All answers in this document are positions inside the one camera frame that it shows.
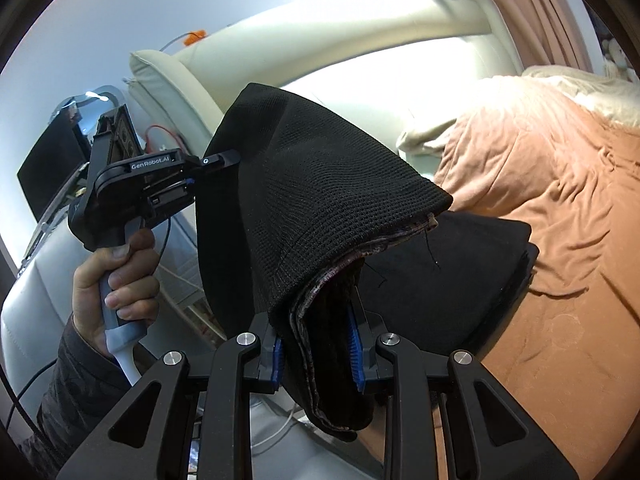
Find thin black cable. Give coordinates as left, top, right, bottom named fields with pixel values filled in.
left=0, top=360, right=68, bottom=443

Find person's left hand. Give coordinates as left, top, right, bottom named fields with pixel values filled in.
left=72, top=229, right=162, bottom=361

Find brown blanket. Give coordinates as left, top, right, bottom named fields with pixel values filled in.
left=432, top=74, right=640, bottom=480

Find black pants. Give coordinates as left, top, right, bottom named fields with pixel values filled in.
left=195, top=82, right=539, bottom=433

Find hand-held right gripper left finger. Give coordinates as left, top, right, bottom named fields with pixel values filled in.
left=57, top=311, right=287, bottom=480

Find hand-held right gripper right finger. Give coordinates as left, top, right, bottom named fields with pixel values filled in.
left=346, top=305, right=576, bottom=480

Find cream padded headboard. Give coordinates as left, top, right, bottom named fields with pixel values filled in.
left=0, top=0, right=523, bottom=361

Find cream duvet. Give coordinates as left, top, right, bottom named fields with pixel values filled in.
left=397, top=64, right=640, bottom=157

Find pink curtain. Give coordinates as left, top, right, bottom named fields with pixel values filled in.
left=460, top=0, right=610, bottom=75

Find person's left forearm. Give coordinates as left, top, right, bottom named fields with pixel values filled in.
left=15, top=310, right=138, bottom=480

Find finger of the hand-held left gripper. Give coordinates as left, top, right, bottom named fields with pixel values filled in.
left=199, top=150, right=241, bottom=175

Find black monitor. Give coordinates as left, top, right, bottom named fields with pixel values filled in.
left=16, top=121, right=95, bottom=222

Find orange cable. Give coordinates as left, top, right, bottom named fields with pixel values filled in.
left=144, top=29, right=210, bottom=155

